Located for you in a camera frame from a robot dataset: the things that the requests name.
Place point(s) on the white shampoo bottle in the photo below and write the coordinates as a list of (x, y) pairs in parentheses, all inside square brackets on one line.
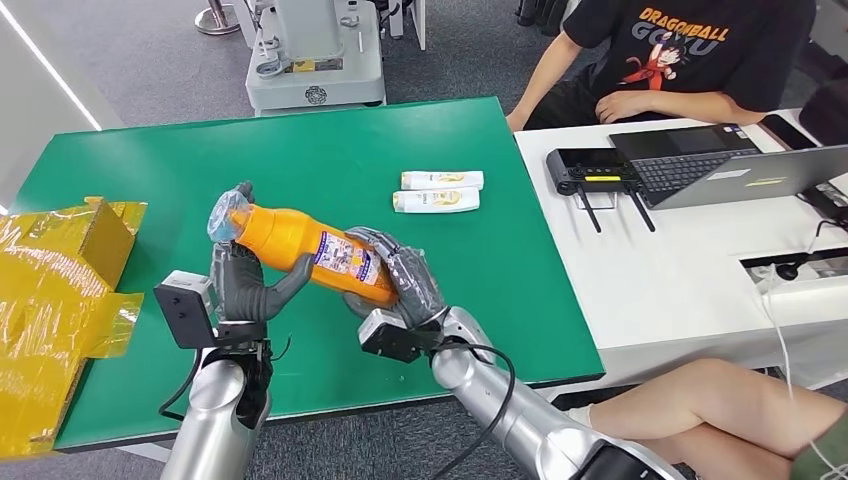
[(440, 179), (434, 200)]

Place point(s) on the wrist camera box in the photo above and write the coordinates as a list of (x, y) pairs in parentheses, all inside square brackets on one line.
[(391, 338), (182, 308)]

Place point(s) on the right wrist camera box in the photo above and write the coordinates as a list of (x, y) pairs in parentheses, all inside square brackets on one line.
[(391, 338)]

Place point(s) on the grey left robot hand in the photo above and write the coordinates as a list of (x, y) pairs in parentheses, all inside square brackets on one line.
[(248, 298)]

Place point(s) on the person's right forearm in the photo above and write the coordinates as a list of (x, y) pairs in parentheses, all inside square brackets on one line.
[(550, 76)]

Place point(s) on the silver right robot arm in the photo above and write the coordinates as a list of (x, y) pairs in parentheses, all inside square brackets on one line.
[(530, 424)]

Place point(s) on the person's right hand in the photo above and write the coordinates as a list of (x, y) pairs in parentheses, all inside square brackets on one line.
[(521, 122)]

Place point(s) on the black plug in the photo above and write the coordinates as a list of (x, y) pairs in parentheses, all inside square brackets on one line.
[(788, 271)]

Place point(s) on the grey laptop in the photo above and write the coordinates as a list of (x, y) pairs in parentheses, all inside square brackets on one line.
[(699, 166)]

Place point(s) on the white panel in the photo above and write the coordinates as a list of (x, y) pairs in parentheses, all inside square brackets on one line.
[(412, 23)]

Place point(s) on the white machine with column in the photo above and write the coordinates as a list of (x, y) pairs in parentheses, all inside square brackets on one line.
[(314, 66)]

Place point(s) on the person's left hand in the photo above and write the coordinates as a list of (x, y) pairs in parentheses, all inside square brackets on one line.
[(626, 106)]

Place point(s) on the person's left forearm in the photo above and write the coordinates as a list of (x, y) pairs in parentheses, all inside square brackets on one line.
[(709, 109)]

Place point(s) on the person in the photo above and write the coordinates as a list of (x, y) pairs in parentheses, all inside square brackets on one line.
[(689, 53), (709, 411)]

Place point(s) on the black smartphone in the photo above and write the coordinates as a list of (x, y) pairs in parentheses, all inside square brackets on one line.
[(788, 131)]

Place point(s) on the white sock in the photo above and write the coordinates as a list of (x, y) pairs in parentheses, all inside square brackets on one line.
[(582, 416)]

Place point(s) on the yellow tape-wrapped cardboard box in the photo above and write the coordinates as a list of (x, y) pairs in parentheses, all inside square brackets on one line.
[(46, 311)]

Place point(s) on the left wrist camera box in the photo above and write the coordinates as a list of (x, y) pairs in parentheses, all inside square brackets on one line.
[(182, 308)]

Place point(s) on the orange bottle with blue cap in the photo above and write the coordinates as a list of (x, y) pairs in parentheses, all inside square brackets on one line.
[(285, 238)]

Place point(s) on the metal stanchion base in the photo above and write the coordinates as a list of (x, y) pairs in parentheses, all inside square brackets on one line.
[(217, 22)]

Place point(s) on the black controller with antennas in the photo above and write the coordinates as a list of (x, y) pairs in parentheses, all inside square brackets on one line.
[(586, 169)]

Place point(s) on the black flat device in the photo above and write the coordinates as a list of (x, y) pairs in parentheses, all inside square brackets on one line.
[(827, 199)]

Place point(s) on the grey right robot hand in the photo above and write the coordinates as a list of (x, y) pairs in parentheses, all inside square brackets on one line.
[(414, 285)]

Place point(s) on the black bag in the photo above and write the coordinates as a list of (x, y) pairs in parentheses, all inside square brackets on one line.
[(827, 114)]

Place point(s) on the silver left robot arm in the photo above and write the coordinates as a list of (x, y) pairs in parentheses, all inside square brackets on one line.
[(212, 417)]

